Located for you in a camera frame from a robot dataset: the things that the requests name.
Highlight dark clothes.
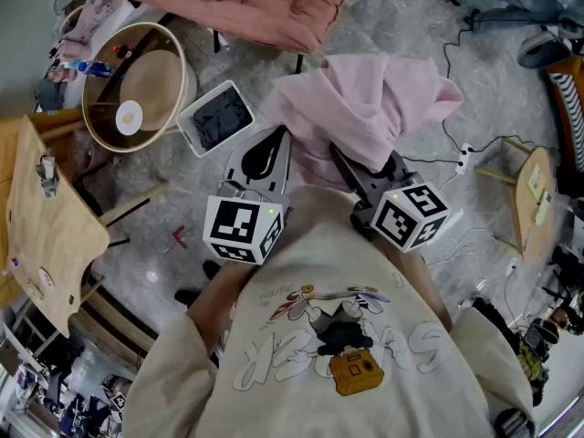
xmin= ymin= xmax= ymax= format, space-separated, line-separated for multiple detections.
xmin=192 ymin=88 xmax=253 ymax=150

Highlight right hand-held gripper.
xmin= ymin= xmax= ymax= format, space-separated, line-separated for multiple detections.
xmin=330 ymin=146 xmax=451 ymax=254

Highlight small white plate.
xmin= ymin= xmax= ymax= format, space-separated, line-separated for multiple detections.
xmin=115 ymin=99 xmax=143 ymax=135

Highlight grey device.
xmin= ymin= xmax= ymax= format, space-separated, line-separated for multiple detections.
xmin=35 ymin=151 xmax=60 ymax=198

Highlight small wooden side table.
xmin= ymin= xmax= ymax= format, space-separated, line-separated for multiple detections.
xmin=474 ymin=138 xmax=560 ymax=264

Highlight blue plastic water bottle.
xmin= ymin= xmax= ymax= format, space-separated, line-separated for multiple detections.
xmin=61 ymin=60 xmax=114 ymax=78

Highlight black cable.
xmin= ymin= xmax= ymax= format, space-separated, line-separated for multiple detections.
xmin=401 ymin=14 xmax=560 ymax=166

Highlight light wooden desk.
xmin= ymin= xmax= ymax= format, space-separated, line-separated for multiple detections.
xmin=0 ymin=114 xmax=110 ymax=337

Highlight person's cream printed t-shirt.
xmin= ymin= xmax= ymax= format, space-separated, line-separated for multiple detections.
xmin=122 ymin=184 xmax=537 ymax=438

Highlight round glass wooden-rim table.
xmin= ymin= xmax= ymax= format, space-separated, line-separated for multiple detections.
xmin=81 ymin=21 xmax=197 ymax=153

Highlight cartoon print cushion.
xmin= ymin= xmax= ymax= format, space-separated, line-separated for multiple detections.
xmin=58 ymin=0 xmax=127 ymax=61

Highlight person's right forearm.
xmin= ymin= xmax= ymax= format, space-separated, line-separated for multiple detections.
xmin=382 ymin=244 xmax=453 ymax=332

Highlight pink quilted cushion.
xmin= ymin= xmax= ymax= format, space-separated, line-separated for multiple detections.
xmin=107 ymin=0 xmax=355 ymax=75

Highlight black chair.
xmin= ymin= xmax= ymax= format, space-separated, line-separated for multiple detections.
xmin=72 ymin=162 xmax=151 ymax=248

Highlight white plastic laundry basket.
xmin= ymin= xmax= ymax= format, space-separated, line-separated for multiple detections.
xmin=175 ymin=79 xmax=256 ymax=158

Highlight light pink garment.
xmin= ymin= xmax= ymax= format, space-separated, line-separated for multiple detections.
xmin=268 ymin=54 xmax=464 ymax=195

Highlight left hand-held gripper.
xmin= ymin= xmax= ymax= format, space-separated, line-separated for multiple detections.
xmin=203 ymin=126 xmax=293 ymax=266

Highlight orange striped seat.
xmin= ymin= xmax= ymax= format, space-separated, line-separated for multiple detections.
xmin=545 ymin=57 xmax=584 ymax=172

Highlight person's left forearm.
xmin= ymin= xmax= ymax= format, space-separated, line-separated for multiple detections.
xmin=186 ymin=260 xmax=256 ymax=355

